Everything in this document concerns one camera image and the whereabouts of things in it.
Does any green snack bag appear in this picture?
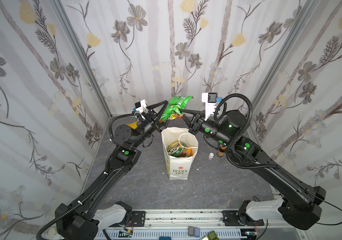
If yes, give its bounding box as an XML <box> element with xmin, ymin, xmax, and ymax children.
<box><xmin>162</xmin><ymin>96</ymin><xmax>193</xmax><ymax>122</ymax></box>

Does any yellow chip bag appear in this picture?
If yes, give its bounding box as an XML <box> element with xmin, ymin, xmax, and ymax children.
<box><xmin>127</xmin><ymin>121</ymin><xmax>139</xmax><ymax>129</ymax></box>

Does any white paper shopping bag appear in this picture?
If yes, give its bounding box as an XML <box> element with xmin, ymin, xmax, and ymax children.
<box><xmin>162</xmin><ymin>127</ymin><xmax>199</xmax><ymax>180</ymax></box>

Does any green yellow snack pack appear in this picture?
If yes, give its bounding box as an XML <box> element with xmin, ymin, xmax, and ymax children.
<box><xmin>167</xmin><ymin>141</ymin><xmax>187</xmax><ymax>158</ymax></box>

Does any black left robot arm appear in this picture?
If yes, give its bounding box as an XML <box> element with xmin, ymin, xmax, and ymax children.
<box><xmin>36</xmin><ymin>101</ymin><xmax>168</xmax><ymax>240</ymax></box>

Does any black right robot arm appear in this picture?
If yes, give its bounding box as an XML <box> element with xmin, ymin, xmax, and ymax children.
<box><xmin>181</xmin><ymin>93</ymin><xmax>326</xmax><ymax>230</ymax></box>

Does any orange snack pack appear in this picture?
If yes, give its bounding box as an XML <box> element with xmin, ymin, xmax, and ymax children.
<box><xmin>182</xmin><ymin>147</ymin><xmax>196</xmax><ymax>158</ymax></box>

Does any small white bottle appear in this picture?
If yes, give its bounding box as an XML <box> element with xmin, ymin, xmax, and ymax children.
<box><xmin>208</xmin><ymin>153</ymin><xmax>214</xmax><ymax>160</ymax></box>

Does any brown bottle orange cap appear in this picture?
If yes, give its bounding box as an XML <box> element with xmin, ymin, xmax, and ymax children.
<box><xmin>217</xmin><ymin>145</ymin><xmax>226</xmax><ymax>157</ymax></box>

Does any green yellow object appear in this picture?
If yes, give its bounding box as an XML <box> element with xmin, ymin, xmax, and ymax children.
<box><xmin>200</xmin><ymin>231</ymin><xmax>219</xmax><ymax>240</ymax></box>

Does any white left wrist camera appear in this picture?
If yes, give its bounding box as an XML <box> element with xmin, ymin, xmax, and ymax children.
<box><xmin>133</xmin><ymin>99</ymin><xmax>148</xmax><ymax>114</ymax></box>

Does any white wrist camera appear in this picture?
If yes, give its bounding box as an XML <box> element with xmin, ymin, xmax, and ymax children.
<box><xmin>201</xmin><ymin>93</ymin><xmax>222</xmax><ymax>121</ymax></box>
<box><xmin>133</xmin><ymin>99</ymin><xmax>148</xmax><ymax>114</ymax></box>

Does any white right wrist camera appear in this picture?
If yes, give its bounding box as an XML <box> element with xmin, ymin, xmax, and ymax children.
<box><xmin>201</xmin><ymin>93</ymin><xmax>222</xmax><ymax>121</ymax></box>

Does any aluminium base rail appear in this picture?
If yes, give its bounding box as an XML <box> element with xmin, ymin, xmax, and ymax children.
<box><xmin>96</xmin><ymin>209</ymin><xmax>312</xmax><ymax>240</ymax></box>

